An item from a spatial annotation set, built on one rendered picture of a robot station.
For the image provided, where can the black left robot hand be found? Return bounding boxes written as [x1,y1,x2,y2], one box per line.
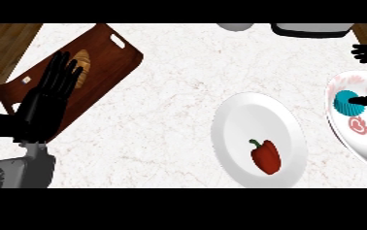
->
[0,49,85,145]

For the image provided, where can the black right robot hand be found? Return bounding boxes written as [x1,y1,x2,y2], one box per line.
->
[347,43,367,107]

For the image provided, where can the teal cupcake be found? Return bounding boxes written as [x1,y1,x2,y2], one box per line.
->
[332,89,367,117]

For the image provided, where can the white bowl with red pattern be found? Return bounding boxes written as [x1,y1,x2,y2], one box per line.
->
[325,70,367,163]

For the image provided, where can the white plate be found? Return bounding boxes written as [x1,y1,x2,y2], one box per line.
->
[211,92,310,189]

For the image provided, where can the brown wooden panel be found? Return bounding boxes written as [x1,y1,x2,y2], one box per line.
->
[351,22,367,43]

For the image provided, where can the grey appliance with black rim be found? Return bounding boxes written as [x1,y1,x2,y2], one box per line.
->
[270,22,357,39]

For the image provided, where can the tan bread loaf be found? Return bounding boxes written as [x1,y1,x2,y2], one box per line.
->
[69,49,92,90]

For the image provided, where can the brown wooden cutting board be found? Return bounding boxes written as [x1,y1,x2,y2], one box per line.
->
[0,22,145,141]

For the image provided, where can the brown wooden cabinet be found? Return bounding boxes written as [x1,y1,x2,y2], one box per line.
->
[0,22,45,84]

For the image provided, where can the grey round object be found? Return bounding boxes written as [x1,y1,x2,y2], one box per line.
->
[215,22,255,33]

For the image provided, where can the red bell pepper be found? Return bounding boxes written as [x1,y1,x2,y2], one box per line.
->
[249,138,283,176]

